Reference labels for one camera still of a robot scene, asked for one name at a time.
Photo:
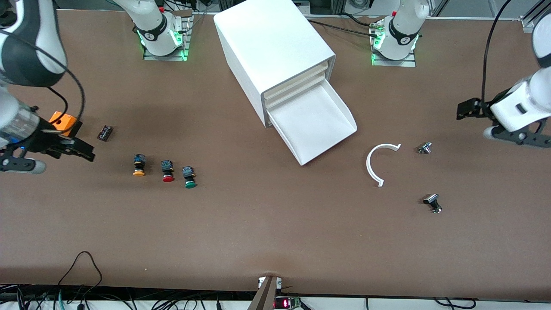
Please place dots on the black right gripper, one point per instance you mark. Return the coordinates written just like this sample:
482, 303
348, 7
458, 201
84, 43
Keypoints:
44, 140

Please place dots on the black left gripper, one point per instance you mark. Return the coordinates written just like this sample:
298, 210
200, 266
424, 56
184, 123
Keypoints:
481, 109

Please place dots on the green mushroom push button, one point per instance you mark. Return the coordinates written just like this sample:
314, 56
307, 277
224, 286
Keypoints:
188, 174

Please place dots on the white plastic bin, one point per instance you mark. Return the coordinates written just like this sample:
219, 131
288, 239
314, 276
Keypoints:
314, 120

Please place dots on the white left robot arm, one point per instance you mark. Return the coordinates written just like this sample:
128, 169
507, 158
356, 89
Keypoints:
521, 103

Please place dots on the yellow mushroom push button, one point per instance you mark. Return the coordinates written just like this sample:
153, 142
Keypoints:
138, 165

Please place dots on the red mushroom push button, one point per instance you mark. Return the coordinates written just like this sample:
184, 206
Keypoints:
167, 170

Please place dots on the small black contact block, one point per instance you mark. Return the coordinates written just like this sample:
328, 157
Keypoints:
105, 133

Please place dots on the white curved plastic arc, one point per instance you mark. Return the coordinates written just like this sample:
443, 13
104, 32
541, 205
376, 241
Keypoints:
368, 165

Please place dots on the red digit display module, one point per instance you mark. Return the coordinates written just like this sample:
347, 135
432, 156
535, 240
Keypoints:
284, 303

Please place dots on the orange button enclosure box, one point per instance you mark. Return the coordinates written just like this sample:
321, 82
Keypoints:
69, 120

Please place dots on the small silver switch part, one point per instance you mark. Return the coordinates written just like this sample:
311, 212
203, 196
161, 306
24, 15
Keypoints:
425, 148

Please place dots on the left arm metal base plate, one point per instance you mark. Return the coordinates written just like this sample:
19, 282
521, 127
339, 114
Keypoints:
394, 63

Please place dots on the black silver selector switch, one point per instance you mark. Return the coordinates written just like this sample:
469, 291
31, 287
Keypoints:
431, 199

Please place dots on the aluminium frame profile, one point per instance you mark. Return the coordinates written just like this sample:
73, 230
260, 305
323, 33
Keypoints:
527, 21

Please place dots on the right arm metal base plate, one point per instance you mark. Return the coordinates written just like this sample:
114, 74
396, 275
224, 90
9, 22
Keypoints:
165, 57

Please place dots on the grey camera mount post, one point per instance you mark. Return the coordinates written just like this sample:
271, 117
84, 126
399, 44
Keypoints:
264, 297

